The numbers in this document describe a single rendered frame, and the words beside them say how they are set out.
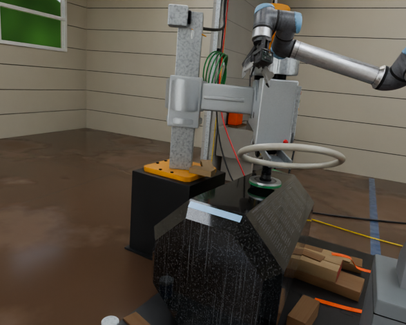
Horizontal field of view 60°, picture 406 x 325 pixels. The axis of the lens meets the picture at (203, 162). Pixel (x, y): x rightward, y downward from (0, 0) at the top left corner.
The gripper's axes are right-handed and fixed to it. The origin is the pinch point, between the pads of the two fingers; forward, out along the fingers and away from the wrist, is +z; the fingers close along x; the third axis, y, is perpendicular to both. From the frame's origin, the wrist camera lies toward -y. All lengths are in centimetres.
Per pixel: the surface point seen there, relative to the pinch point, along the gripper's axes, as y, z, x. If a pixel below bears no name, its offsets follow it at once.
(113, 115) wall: -754, -171, 100
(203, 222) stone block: -46, 65, 7
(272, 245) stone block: -27, 73, 40
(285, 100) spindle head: -35, -14, 48
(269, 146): 11.3, 30.1, 1.9
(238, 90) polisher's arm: -102, -41, 56
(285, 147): 16.9, 30.5, 6.1
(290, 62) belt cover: -26, -33, 42
